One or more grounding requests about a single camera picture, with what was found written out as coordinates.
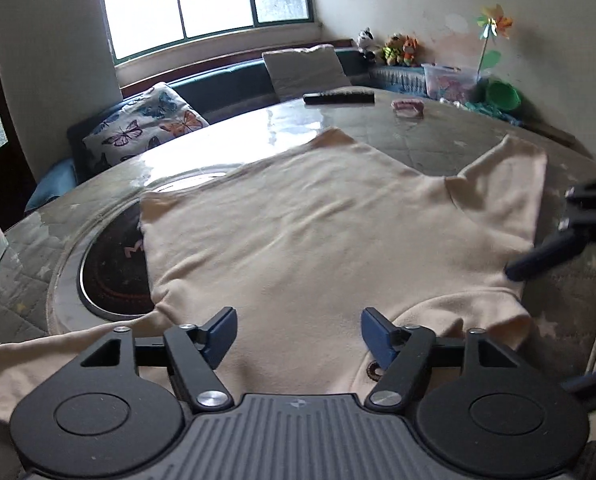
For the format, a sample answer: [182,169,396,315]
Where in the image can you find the black remote control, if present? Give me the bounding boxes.
[302,91,375,106]

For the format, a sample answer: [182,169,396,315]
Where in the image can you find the beige knit sweater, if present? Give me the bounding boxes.
[0,127,550,424]

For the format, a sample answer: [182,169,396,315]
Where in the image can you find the green plastic basin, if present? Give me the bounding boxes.
[484,79,522,113]

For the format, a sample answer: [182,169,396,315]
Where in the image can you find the black white plush toy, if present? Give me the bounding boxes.
[356,27,379,63]

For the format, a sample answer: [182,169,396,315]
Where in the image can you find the clear plastic storage box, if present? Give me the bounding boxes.
[423,64,479,103]

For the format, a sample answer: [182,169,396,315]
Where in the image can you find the orange plush toys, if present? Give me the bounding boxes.
[383,34,420,67]

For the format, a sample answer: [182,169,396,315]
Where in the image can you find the pink hair accessory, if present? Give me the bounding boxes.
[391,99,425,119]

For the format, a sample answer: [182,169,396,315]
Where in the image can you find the blue corner sofa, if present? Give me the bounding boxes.
[25,48,458,214]

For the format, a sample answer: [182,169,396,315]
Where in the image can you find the grey square cushion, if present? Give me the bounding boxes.
[262,44,351,102]

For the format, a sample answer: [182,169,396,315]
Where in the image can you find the colourful pinwheel toy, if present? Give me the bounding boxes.
[477,4,514,73]

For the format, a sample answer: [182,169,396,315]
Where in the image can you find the butterfly print pillow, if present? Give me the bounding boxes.
[83,82,209,174]

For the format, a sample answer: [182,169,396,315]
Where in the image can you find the round black induction cooker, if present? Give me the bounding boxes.
[78,200,155,322]

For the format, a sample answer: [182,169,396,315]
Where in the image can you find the quilted grey table cover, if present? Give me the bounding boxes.
[0,91,596,379]

